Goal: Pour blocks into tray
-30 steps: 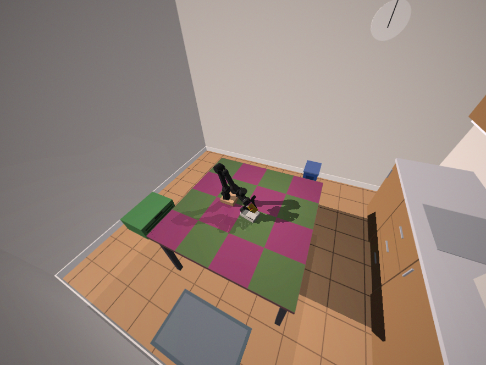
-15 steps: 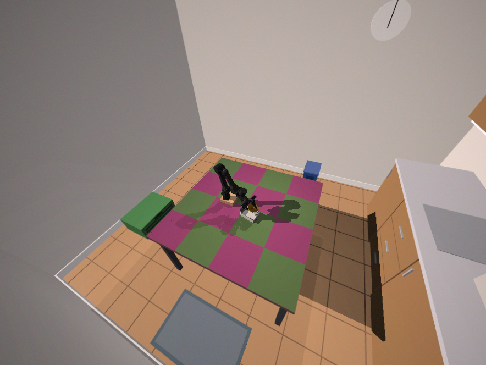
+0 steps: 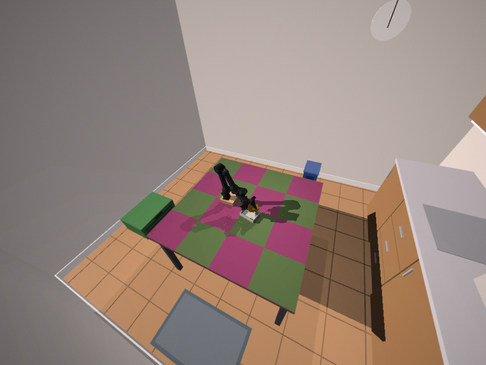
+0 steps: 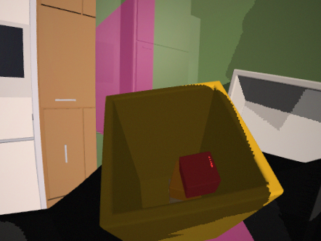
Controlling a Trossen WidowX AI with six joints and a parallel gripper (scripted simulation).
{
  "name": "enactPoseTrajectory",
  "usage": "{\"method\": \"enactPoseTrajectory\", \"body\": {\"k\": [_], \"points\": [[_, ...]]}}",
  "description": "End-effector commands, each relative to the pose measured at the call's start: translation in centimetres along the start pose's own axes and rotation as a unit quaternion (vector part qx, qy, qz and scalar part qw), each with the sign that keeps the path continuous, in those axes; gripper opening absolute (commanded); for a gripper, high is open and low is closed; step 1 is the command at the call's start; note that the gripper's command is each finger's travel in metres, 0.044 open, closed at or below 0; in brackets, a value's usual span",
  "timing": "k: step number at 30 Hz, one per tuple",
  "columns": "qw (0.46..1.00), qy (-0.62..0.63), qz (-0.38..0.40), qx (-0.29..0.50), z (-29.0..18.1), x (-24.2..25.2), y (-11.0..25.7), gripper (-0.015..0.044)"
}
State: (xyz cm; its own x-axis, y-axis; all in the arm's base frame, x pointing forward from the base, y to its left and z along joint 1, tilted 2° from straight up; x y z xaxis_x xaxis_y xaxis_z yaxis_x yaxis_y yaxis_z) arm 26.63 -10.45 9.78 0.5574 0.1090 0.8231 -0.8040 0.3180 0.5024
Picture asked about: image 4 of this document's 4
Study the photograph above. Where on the dark yellow square cup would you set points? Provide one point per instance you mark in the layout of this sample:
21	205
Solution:
145	132

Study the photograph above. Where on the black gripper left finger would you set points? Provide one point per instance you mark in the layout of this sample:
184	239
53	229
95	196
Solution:
73	218

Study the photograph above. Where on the white shallow tray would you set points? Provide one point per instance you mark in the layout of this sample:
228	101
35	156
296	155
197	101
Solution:
282	114

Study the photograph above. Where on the orange block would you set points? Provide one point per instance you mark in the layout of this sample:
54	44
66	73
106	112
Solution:
176	189

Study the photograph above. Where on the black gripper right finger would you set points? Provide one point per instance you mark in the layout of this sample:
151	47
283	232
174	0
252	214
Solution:
294	215

